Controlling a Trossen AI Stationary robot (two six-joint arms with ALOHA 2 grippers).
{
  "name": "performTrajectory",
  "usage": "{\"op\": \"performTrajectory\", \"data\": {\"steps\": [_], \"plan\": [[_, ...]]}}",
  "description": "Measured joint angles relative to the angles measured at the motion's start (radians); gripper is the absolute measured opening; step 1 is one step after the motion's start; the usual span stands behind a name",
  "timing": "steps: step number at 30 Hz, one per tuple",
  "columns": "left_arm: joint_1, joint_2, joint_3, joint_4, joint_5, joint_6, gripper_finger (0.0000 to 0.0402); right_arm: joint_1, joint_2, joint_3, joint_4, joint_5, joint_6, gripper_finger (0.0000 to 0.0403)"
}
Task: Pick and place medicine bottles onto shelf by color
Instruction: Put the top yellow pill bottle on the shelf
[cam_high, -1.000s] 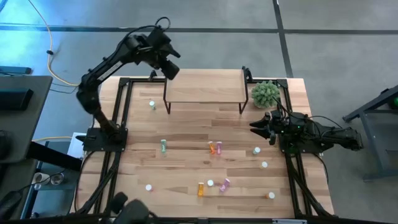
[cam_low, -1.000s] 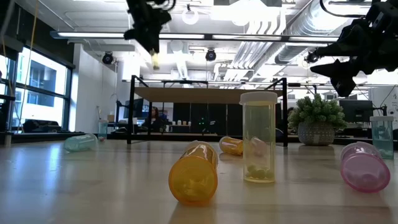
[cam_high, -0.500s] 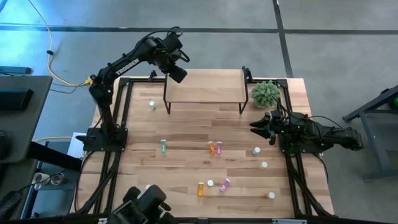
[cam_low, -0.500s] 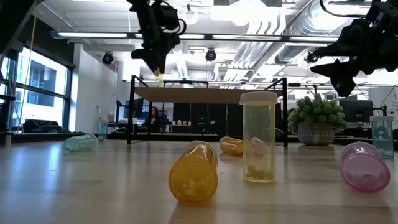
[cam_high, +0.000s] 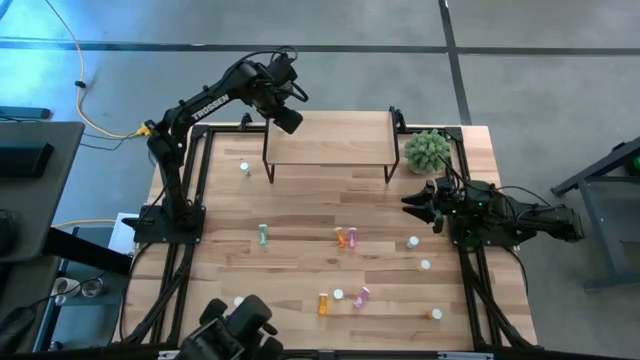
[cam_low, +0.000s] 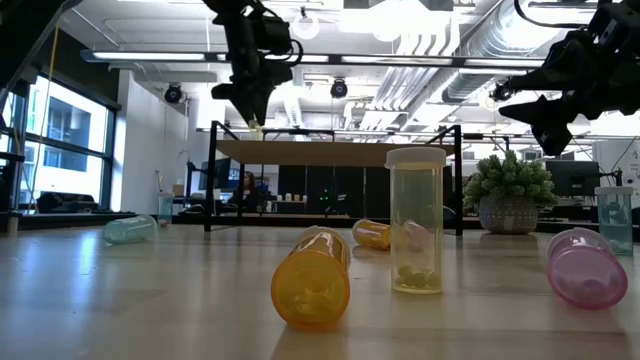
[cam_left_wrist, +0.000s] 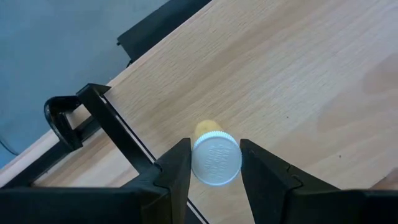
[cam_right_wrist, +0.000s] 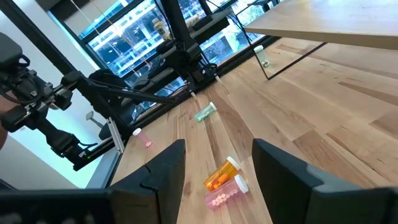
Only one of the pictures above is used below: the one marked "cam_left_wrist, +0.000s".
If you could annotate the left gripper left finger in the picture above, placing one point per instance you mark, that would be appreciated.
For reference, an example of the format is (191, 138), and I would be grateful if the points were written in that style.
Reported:
(174, 174)

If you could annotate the black C-clamp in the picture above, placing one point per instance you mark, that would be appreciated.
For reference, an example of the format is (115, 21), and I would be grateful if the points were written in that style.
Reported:
(56, 124)

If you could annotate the wooden shelf black metal frame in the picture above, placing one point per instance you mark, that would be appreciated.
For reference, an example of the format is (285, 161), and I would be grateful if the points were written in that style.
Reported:
(280, 77)

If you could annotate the yellow medicine bottle white cap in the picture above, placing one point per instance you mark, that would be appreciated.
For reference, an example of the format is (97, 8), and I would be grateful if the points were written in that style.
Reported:
(216, 158)

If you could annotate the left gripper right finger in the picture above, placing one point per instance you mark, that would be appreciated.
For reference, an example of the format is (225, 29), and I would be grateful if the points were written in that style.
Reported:
(264, 186)

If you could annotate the black aluminium table frame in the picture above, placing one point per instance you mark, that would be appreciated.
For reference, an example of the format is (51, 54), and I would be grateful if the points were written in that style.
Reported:
(37, 164)

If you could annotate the black metal bar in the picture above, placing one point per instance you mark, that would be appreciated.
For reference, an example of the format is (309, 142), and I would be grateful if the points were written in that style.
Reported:
(155, 28)

